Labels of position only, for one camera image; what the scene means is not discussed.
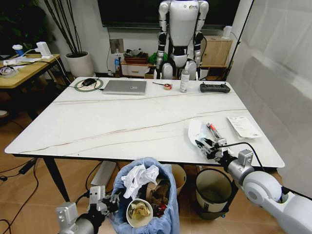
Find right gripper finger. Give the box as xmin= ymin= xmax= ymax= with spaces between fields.
xmin=199 ymin=145 xmax=221 ymax=161
xmin=195 ymin=137 xmax=218 ymax=150

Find white plastic wrapper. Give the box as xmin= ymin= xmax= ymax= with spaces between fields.
xmin=187 ymin=119 xmax=216 ymax=150

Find trash bin with blue bag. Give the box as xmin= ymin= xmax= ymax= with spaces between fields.
xmin=108 ymin=157 xmax=181 ymax=234

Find brown paper trash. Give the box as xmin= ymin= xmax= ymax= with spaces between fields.
xmin=145 ymin=177 xmax=171 ymax=206

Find red and black pen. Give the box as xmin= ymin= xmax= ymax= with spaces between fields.
xmin=209 ymin=123 xmax=223 ymax=140

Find white flat box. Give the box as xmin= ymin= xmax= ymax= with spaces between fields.
xmin=90 ymin=160 xmax=118 ymax=188

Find white crumpled paper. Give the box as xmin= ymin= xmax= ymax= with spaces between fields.
xmin=121 ymin=164 xmax=160 ymax=199

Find yellowish crumpled paper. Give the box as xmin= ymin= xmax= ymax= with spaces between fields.
xmin=129 ymin=202 xmax=151 ymax=219

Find white paper cup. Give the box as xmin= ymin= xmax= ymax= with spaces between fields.
xmin=126 ymin=198 xmax=155 ymax=228

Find white printed leaflet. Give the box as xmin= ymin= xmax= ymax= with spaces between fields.
xmin=226 ymin=116 xmax=263 ymax=140

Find brown paper bucket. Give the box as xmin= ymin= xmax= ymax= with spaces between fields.
xmin=170 ymin=165 xmax=188 ymax=195

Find black table leg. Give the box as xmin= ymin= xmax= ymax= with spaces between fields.
xmin=43 ymin=157 xmax=71 ymax=203

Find black handheld controller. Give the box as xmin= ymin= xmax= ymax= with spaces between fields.
xmin=199 ymin=82 xmax=231 ymax=94

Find clear spray bottle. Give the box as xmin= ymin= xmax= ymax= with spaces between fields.
xmin=179 ymin=61 xmax=191 ymax=94

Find black power brick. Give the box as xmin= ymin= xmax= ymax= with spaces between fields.
xmin=19 ymin=159 xmax=36 ymax=175

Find wooden cabinet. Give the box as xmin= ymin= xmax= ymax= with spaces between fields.
xmin=200 ymin=36 xmax=234 ymax=68

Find silver laptop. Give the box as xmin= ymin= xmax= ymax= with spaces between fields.
xmin=102 ymin=80 xmax=148 ymax=96

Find white backdrop sheet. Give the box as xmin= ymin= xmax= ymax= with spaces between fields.
xmin=225 ymin=0 xmax=312 ymax=234

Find white drawer cabinet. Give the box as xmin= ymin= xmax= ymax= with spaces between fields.
xmin=120 ymin=60 xmax=157 ymax=79

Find black light stand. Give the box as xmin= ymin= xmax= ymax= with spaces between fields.
xmin=225 ymin=0 xmax=255 ymax=81

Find dark red tray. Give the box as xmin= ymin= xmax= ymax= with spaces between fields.
xmin=123 ymin=48 xmax=150 ymax=65

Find round green-rimmed mouse pad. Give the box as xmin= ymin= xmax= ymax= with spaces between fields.
xmin=74 ymin=77 xmax=104 ymax=92

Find white small device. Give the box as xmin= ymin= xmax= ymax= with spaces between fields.
xmin=223 ymin=25 xmax=233 ymax=41

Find white humanoid robot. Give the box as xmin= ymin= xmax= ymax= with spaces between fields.
xmin=156 ymin=0 xmax=210 ymax=80

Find square metal plate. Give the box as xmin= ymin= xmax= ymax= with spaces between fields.
xmin=109 ymin=38 xmax=124 ymax=55

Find white plant pot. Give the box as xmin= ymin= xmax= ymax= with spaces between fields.
xmin=65 ymin=51 xmax=95 ymax=78

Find wooden side desk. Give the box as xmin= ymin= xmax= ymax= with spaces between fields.
xmin=0 ymin=54 xmax=65 ymax=98

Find white power adapter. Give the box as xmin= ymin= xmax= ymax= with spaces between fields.
xmin=36 ymin=41 xmax=53 ymax=59

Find clear plastic tape roll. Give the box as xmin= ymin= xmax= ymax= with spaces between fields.
xmin=0 ymin=66 xmax=19 ymax=78

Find white papers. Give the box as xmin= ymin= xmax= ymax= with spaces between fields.
xmin=3 ymin=57 xmax=34 ymax=67

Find dark bamboo stems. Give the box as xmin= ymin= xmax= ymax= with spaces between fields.
xmin=43 ymin=0 xmax=82 ymax=55

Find white and blue cup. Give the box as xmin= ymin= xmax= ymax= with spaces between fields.
xmin=12 ymin=44 xmax=25 ymax=58

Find dark leafy plant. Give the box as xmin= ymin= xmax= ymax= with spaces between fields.
xmin=0 ymin=0 xmax=53 ymax=53

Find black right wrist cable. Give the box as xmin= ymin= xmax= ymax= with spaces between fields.
xmin=226 ymin=142 xmax=266 ymax=173

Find beige bin with black frame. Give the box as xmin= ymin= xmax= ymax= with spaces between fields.
xmin=195 ymin=167 xmax=239 ymax=220

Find black floor cable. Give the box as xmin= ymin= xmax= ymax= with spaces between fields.
xmin=0 ymin=158 xmax=40 ymax=234

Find white cable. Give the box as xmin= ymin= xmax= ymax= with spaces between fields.
xmin=22 ymin=48 xmax=67 ymax=79

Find black wall screen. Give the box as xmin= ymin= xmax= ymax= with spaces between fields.
xmin=97 ymin=0 xmax=241 ymax=28

